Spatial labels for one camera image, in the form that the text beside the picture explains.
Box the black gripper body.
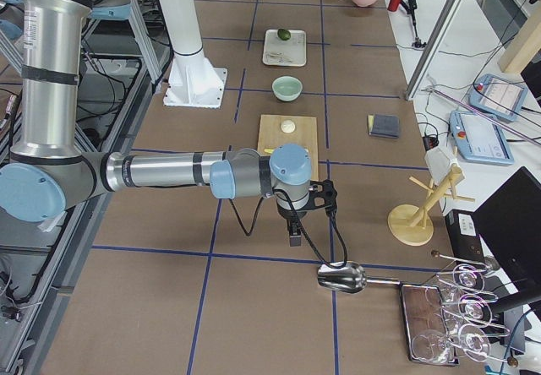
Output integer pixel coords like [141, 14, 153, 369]
[276, 203, 308, 222]

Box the white robot arm column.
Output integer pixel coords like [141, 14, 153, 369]
[159, 0, 227, 109]

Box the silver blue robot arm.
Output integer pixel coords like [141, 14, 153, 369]
[1, 0, 317, 237]

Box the white steamed bun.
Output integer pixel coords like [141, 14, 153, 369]
[280, 119, 296, 133]

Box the celadon green bowl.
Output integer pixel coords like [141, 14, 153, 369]
[271, 75, 303, 102]

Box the metal scoop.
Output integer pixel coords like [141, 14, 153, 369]
[317, 261, 401, 294]

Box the wooden cutting board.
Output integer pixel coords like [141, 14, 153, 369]
[257, 114, 320, 181]

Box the wooden mug tree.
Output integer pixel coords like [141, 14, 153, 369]
[387, 163, 475, 247]

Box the grey yellow folded cloth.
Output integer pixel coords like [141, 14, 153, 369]
[367, 114, 401, 139]

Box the white rectangular tray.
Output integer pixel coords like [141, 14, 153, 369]
[262, 29, 307, 67]

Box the near blue teach pendant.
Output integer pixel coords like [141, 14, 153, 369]
[449, 111, 515, 166]

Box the blue teach pendant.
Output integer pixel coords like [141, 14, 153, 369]
[449, 111, 515, 166]
[469, 73, 527, 122]

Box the black monitor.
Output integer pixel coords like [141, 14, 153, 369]
[473, 166, 541, 285]

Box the far blue teach pendant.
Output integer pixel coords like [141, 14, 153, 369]
[469, 73, 527, 122]

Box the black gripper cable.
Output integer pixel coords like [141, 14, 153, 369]
[227, 188, 350, 267]

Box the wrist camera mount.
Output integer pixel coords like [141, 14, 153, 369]
[304, 179, 337, 217]

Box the dark tray with wire rack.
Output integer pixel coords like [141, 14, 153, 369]
[400, 250, 511, 367]

